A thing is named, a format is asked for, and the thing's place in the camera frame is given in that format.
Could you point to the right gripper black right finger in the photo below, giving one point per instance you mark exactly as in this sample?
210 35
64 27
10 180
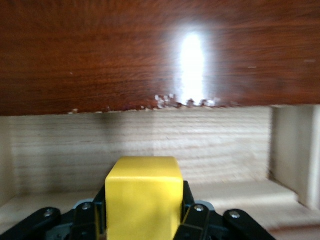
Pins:
200 220

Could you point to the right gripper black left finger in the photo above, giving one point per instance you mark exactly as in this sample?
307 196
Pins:
82 220

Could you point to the yellow cube block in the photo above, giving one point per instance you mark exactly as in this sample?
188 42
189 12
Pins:
142 200

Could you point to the light wood drawer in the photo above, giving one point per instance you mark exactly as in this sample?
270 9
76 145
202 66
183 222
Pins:
175 140

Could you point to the dark red wooden cabinet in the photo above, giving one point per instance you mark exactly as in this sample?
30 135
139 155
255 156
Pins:
100 50

